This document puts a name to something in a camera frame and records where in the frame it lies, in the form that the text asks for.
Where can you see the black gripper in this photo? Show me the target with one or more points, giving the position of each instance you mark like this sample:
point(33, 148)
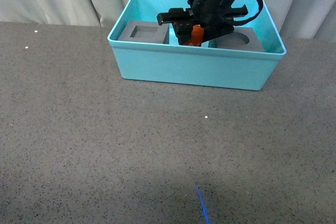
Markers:
point(216, 17)

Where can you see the orange cylinder white numbers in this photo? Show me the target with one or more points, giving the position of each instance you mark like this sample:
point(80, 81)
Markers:
point(197, 35)

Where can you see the gray cube round recess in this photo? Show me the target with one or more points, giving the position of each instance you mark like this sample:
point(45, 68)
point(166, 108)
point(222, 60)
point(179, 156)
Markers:
point(242, 38)

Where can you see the gray cube square recess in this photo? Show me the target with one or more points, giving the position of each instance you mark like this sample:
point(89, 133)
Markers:
point(148, 32)

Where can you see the blue plastic box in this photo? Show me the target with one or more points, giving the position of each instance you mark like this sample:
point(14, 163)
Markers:
point(203, 66)

